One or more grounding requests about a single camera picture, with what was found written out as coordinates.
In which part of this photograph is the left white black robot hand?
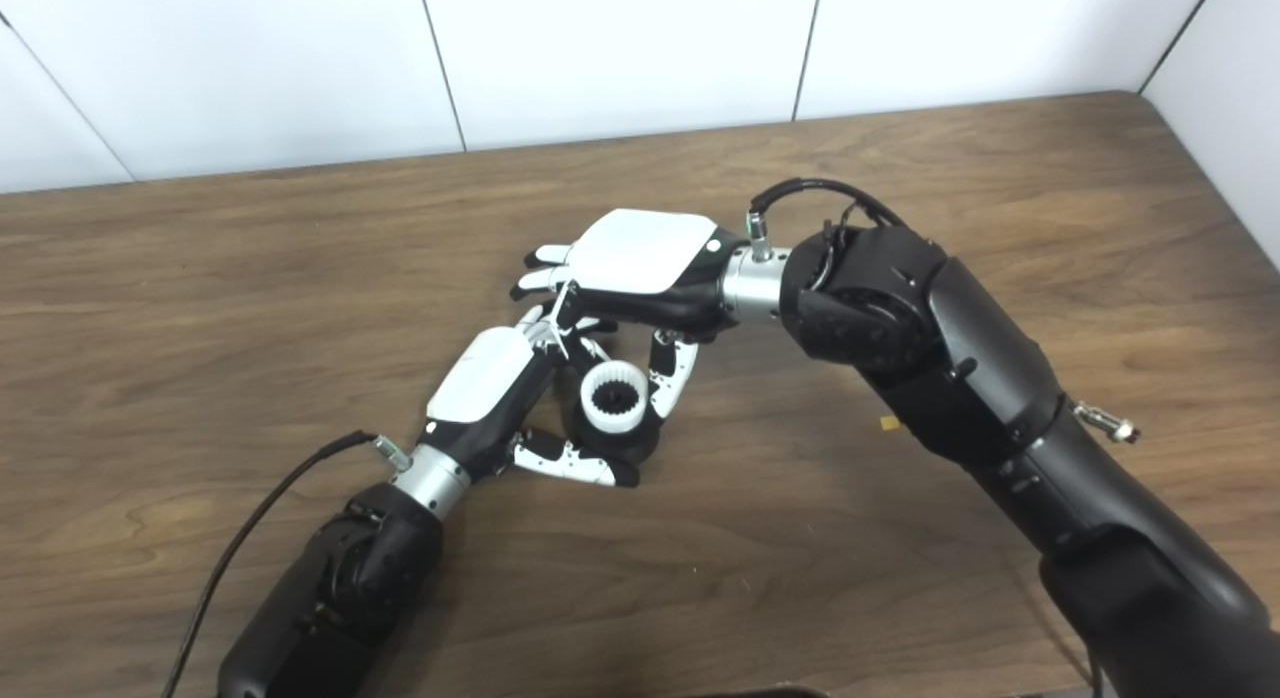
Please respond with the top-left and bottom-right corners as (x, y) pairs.
(425, 298), (641, 489)

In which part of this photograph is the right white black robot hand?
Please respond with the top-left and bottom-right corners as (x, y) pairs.
(510, 208), (746, 424)

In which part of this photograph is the white ring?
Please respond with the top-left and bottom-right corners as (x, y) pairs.
(580, 361), (651, 435)

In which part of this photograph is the round black part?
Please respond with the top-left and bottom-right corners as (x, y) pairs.
(562, 353), (666, 474)

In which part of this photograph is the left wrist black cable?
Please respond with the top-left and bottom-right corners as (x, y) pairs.
(160, 430), (411, 698)

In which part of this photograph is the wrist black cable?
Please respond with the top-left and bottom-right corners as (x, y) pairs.
(160, 430), (411, 698)
(748, 178), (1106, 698)

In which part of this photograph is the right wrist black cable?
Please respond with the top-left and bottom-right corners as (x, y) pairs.
(748, 178), (1106, 698)

